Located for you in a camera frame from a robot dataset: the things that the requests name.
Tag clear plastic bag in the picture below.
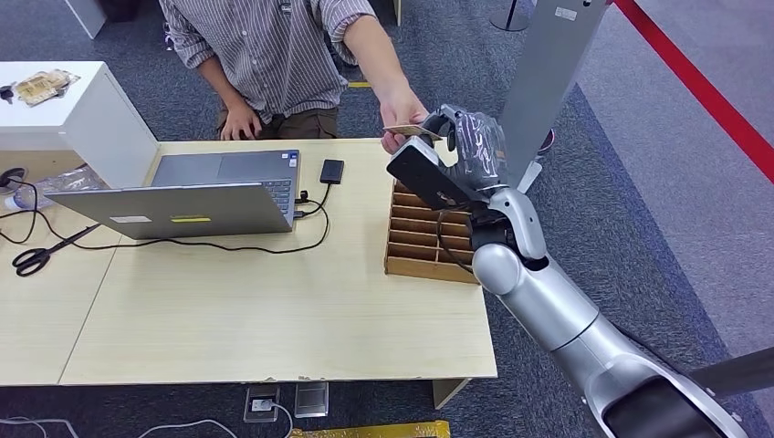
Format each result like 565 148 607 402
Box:
0 165 109 213

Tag steel floor socket with plug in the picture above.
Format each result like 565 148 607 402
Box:
243 386 282 423

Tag person's right hand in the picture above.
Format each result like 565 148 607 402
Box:
218 101 264 142

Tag person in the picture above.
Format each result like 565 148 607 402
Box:
158 0 431 156

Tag white power cable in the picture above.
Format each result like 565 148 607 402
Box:
268 401 297 438

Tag grey laptop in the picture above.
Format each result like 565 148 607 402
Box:
44 149 302 242

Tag clear packet with tan contents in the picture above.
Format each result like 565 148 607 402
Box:
12 68 81 109

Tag grey metal panel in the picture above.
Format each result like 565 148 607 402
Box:
497 0 611 194

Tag black scissors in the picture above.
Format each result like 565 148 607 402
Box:
11 223 102 278

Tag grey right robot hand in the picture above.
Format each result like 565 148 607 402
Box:
422 103 509 194

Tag black round device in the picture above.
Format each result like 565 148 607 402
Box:
0 166 29 191

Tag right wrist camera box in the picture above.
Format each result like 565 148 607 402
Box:
386 135 486 211

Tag black cable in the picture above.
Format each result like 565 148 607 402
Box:
0 178 333 256

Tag white cabinet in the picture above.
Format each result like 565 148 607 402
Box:
0 60 161 191

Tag dark grey bar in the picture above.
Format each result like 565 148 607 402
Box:
687 346 774 401

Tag closed steel floor socket plate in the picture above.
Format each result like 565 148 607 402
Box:
293 381 330 420

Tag small black card reader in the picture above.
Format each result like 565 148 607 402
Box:
319 159 346 186

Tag person's left hand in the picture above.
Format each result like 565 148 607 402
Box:
379 89 431 156

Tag tan card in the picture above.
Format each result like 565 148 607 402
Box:
382 124 444 142

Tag round stanchion base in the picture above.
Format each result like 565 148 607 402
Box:
488 0 531 33

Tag white furniture corner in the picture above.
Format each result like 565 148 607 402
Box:
62 0 109 41

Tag wooden slotted card holder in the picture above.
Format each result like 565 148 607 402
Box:
383 178 480 286

